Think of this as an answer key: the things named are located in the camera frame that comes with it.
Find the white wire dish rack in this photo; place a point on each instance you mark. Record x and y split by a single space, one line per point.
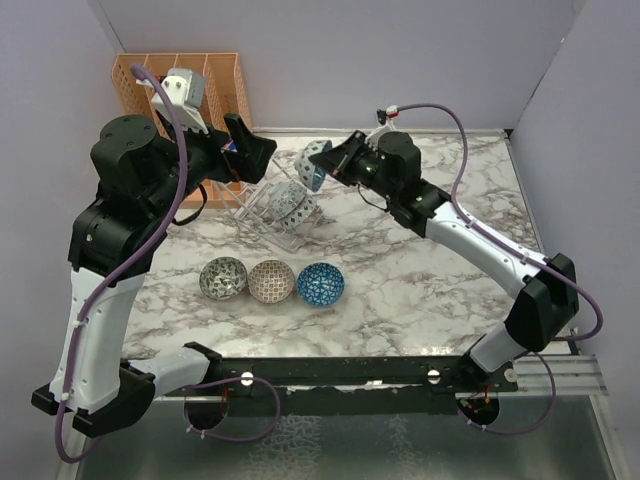
247 205

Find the orange plastic file organizer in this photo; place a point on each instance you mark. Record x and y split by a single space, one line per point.
224 93

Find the brown checker patterned bowl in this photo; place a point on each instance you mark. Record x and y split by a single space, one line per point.
271 281

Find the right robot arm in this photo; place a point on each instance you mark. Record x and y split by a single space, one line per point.
544 297

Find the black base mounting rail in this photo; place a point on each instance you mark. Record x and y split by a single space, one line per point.
329 386

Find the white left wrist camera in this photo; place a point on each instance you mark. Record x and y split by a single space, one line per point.
185 90

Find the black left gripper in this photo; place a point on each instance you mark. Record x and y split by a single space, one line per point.
249 158

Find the white diamond patterned bowl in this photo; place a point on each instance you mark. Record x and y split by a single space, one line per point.
300 214

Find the black leaf patterned bowl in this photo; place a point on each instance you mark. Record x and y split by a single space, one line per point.
223 278

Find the white petal patterned bowl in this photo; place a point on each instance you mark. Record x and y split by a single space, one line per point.
284 197

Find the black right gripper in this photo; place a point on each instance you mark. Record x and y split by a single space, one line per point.
337 160

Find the blue triangle patterned bowl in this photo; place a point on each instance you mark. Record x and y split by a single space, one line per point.
320 284

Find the aluminium side rail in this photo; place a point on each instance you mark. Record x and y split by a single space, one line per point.
573 376

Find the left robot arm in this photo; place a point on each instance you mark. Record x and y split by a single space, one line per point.
141 174

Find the blue floral patterned bowl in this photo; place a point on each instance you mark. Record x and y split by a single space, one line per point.
311 175

